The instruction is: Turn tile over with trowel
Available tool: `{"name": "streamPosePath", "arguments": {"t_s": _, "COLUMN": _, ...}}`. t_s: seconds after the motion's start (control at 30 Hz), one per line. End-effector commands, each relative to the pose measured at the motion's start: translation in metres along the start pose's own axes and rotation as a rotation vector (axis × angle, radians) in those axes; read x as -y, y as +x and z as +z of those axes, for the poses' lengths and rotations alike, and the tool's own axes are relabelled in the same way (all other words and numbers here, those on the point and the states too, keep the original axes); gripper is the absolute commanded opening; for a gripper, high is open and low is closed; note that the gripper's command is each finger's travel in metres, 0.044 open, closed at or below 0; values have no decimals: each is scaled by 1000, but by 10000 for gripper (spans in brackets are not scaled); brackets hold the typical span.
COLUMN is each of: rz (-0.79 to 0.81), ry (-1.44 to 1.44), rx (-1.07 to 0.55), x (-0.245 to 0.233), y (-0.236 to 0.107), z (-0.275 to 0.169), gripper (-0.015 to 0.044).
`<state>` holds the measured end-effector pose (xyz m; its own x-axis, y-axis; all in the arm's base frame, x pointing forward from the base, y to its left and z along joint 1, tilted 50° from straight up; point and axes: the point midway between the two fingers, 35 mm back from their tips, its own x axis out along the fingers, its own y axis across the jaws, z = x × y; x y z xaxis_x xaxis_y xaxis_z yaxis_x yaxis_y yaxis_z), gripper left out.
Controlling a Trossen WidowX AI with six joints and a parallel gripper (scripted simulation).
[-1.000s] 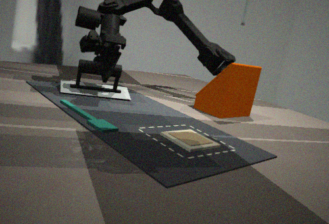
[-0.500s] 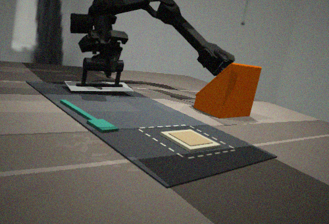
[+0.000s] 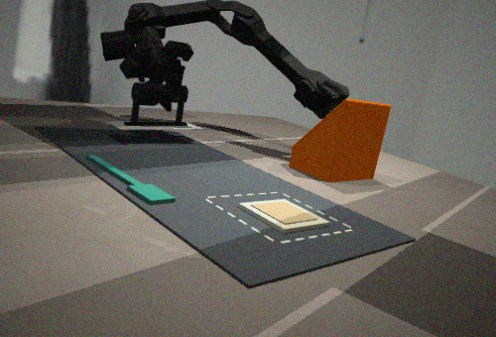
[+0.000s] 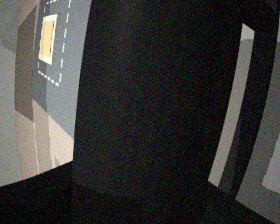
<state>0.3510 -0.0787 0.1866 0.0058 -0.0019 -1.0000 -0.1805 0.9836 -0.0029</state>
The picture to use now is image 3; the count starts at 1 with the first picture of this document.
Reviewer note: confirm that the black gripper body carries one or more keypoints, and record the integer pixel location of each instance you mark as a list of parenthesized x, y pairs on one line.
[(164, 54)]

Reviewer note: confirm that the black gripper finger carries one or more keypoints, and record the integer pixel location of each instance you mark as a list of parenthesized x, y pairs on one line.
[(172, 74), (166, 105)]

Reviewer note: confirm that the cream tile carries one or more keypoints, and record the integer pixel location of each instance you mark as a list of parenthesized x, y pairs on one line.
[(283, 215)]

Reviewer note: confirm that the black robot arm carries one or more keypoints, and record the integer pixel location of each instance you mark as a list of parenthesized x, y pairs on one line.
[(146, 23)]

